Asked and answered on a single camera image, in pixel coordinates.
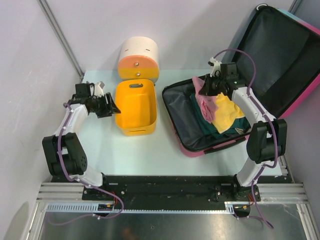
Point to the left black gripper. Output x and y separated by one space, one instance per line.
108 110

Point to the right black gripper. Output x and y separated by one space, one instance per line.
206 90

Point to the pink cloth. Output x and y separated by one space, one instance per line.
207 104

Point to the yellow plastic basket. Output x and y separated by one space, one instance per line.
136 99

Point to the yellow cloth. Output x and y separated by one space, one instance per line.
226 114

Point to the dark green cloth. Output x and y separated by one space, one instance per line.
240 126

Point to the round pastel drawer cabinet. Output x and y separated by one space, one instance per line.
139 59

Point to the pink and teal children's suitcase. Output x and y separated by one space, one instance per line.
278 57

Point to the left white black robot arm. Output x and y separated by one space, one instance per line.
64 154

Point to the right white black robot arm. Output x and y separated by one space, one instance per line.
267 138

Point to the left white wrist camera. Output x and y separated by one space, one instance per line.
98 89

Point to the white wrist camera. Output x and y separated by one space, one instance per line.
98 89
215 66

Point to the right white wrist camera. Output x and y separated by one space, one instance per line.
215 66

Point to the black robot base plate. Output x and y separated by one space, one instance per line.
168 192

